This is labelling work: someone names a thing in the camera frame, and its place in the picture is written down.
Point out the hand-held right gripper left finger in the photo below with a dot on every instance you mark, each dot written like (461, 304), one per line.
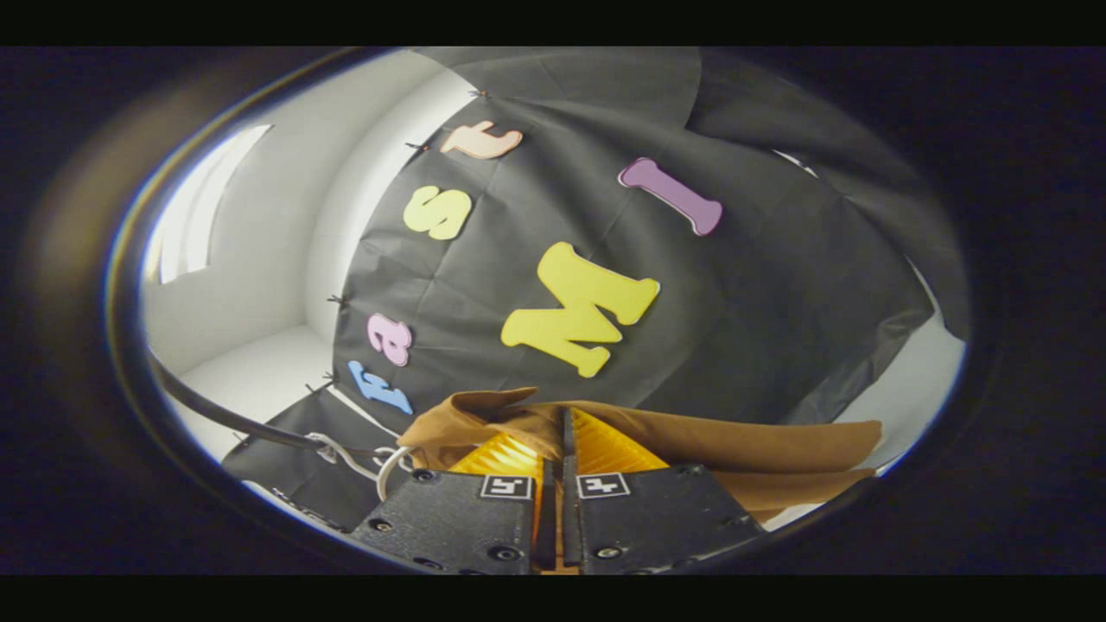
(544, 527)

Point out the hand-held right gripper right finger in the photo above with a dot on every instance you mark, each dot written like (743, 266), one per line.
(569, 484)

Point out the black clothes rack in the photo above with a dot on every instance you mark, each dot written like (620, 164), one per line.
(225, 415)

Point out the black backdrop cloth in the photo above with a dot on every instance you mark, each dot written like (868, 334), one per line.
(734, 328)

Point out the brown jacket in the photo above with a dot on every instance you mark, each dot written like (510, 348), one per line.
(778, 449)

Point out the white clothes hanger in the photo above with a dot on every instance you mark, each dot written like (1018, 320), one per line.
(383, 475)

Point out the row of black cloth clips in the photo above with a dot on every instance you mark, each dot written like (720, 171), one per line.
(337, 301)

